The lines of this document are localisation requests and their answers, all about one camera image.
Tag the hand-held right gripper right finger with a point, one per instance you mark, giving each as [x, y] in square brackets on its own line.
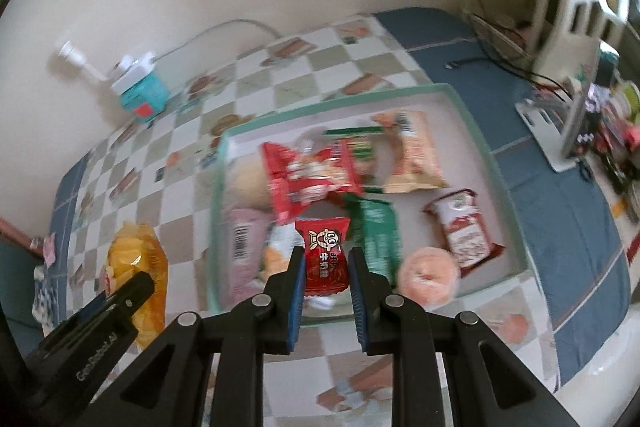
[360, 302]

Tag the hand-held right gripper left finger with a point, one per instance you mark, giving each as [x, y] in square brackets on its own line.
[297, 302]

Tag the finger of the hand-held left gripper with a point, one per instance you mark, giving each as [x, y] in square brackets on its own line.
[135, 292]

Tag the yellow snack packet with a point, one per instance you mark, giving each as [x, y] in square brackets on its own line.
[135, 257]

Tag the small red candy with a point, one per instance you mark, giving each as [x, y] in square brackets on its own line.
[322, 257]

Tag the green biscuit packet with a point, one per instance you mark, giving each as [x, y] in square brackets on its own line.
[380, 237]

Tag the jelly cup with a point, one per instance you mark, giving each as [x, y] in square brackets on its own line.
[427, 277]

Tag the pink snack packet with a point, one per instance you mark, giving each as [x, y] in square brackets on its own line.
[242, 252]

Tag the dark red snack packet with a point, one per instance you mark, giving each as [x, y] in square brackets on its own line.
[462, 232]

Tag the clear round pastry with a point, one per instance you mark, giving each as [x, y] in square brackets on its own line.
[250, 184]

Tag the green white cracker packet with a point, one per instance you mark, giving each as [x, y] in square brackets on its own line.
[367, 159]

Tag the orange bread packet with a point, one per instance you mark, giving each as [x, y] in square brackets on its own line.
[415, 152]

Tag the teal cardboard tray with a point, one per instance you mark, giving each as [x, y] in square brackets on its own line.
[480, 157]

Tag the blue white crumpled wrapper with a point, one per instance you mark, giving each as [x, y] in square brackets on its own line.
[44, 299]

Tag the small pink candy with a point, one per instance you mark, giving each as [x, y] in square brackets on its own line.
[49, 248]

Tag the dark cabinet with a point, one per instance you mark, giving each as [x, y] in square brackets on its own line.
[15, 287]

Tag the teal toy box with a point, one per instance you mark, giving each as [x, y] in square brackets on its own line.
[147, 99]

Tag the checkered tablecloth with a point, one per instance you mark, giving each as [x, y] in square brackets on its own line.
[565, 257]

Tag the white plug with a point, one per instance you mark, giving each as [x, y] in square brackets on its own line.
[75, 54]

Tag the white stand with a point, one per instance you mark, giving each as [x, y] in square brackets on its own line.
[550, 132]

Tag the pile of colourful items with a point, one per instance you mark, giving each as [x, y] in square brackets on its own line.
[615, 127]

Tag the reddish wooden rail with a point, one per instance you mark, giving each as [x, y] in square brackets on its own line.
[15, 232]

